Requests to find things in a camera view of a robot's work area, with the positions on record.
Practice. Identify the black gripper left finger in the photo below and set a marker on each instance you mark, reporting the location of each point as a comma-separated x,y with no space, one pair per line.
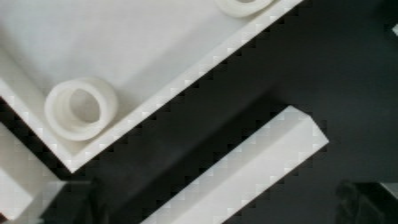
72,206

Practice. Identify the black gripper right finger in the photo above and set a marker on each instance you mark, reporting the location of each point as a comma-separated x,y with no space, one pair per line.
369,203

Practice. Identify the white square tabletop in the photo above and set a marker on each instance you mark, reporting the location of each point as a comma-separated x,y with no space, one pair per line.
147,43

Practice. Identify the white table leg far-left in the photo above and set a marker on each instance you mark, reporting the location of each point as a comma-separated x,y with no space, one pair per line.
29,183

